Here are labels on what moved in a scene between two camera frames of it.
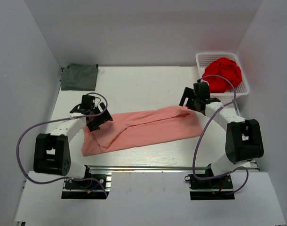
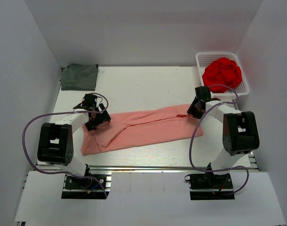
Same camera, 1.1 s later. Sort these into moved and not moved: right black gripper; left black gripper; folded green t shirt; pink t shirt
Moved: right black gripper
Not moved: folded green t shirt; pink t shirt; left black gripper
